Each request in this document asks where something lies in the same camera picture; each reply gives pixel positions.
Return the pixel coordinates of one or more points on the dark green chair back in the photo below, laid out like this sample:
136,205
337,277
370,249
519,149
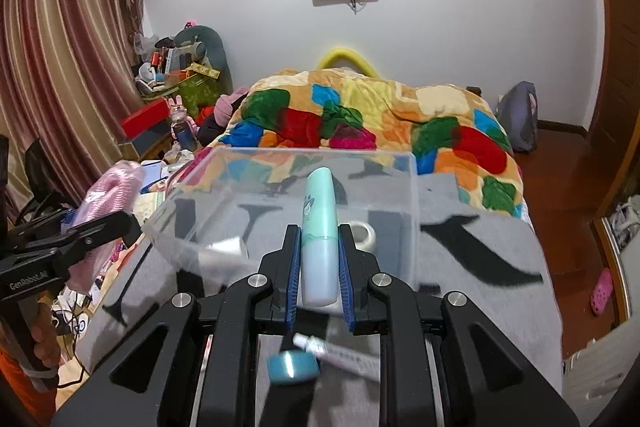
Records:
214,51

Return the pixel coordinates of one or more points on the striped pink curtain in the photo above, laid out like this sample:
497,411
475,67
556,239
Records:
67,83

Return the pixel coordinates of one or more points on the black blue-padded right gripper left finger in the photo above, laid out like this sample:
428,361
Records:
194,360

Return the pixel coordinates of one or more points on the white sneakers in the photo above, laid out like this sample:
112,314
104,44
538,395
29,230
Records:
625,222

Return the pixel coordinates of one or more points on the wooden wardrobe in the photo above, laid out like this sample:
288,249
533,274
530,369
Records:
614,131

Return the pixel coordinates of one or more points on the grey purple backpack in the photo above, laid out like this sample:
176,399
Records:
517,112

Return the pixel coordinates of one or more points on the person's left hand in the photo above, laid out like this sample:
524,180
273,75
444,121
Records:
43,332

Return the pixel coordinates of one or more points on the colourful patchwork quilt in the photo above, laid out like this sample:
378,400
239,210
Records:
447,129

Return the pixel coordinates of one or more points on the white tape roll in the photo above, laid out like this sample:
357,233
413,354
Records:
364,236

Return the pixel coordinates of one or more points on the pink croc shoe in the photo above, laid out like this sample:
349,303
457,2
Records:
602,292

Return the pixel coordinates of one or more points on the blue tape roll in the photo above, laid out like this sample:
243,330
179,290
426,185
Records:
292,367

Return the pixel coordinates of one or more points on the clear plastic storage box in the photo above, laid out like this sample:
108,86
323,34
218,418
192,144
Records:
255,193

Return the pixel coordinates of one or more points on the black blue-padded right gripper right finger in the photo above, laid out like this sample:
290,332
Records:
443,362

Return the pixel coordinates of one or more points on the white ointment tube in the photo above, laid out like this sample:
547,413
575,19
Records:
351,361

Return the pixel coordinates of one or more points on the mint green bottle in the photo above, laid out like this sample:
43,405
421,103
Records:
319,252

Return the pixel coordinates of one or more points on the pink bunny water bottle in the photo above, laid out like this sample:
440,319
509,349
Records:
183,128

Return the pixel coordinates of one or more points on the yellow curved pillow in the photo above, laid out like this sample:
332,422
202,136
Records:
339,55

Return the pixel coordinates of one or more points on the red box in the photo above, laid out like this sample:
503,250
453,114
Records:
145,118

